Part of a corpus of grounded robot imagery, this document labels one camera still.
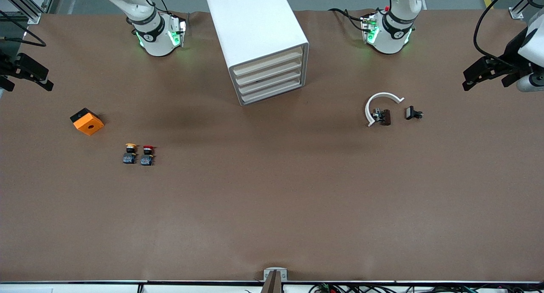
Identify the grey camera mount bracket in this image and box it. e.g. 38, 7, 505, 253
263, 267, 288, 293

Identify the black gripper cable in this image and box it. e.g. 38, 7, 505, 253
473, 0, 544, 69
0, 10, 47, 47

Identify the cream cabinet drawer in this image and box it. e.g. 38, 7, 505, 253
235, 58, 303, 86
240, 78, 304, 105
238, 68, 303, 95
233, 48, 303, 76

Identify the brown table mat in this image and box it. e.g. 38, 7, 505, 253
0, 9, 544, 283

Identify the black arm base cable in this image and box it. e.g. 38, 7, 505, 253
328, 7, 367, 32

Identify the bundle of black cables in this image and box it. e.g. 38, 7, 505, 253
309, 283, 544, 293

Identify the white drawer cabinet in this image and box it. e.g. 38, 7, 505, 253
206, 0, 310, 107

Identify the brown contact block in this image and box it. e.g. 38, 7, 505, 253
372, 108, 392, 127

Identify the yellow push button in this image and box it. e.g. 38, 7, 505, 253
123, 143, 139, 165

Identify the aluminium frame profile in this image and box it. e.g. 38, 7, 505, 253
0, 0, 57, 25
509, 0, 544, 21

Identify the red push button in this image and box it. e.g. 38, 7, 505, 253
140, 145, 156, 167

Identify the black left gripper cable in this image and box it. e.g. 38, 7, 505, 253
473, 0, 544, 69

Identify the orange box with hole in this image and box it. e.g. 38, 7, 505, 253
70, 108, 105, 137

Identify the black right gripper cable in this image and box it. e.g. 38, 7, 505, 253
0, 10, 47, 47

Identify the white table edge rail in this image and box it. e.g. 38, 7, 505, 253
0, 280, 544, 293

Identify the white curved plastic bracket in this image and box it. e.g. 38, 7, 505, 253
365, 92, 405, 128

